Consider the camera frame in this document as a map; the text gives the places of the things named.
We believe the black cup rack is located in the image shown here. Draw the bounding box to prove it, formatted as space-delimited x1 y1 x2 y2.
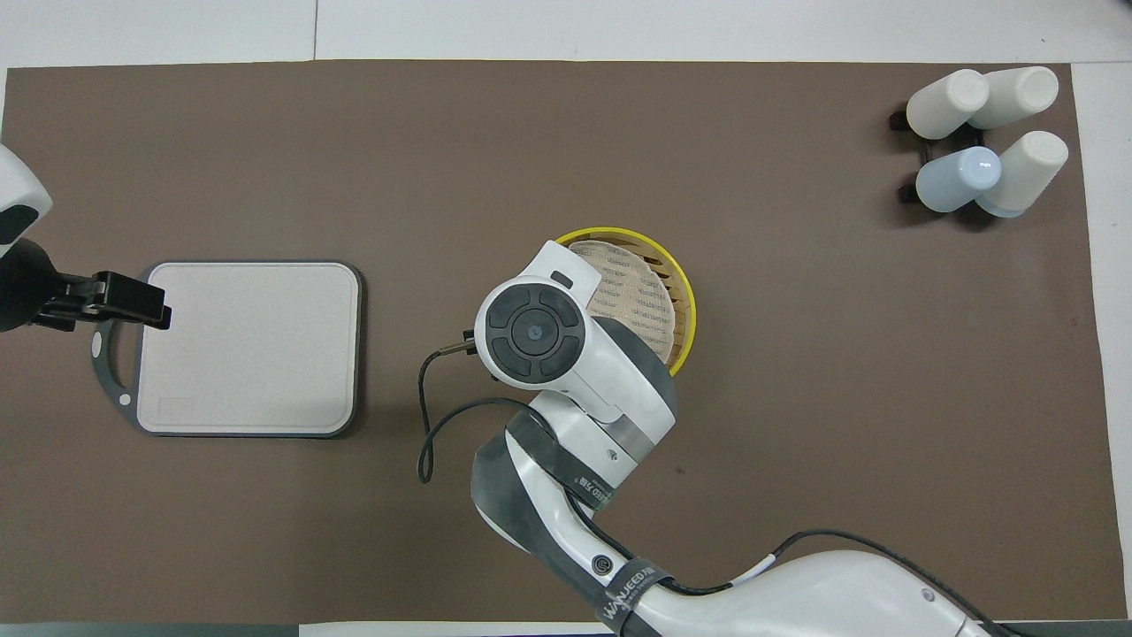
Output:
889 104 987 209

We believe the white perforated steamer liner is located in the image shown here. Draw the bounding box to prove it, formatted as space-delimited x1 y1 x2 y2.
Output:
566 241 677 364

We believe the white plastic cup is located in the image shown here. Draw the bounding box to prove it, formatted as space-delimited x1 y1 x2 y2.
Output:
968 66 1059 130
906 69 990 140
975 131 1069 213

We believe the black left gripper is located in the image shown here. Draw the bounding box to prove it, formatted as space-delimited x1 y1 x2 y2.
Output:
40 270 174 334

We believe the yellow rimmed bamboo steamer basket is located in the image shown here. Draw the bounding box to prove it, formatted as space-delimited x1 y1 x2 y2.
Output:
553 227 697 377

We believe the brown table mat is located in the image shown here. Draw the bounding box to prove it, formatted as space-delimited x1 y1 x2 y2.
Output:
0 59 1128 623

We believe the white cutting board grey rim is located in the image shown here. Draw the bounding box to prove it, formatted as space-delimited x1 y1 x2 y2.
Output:
91 259 364 439

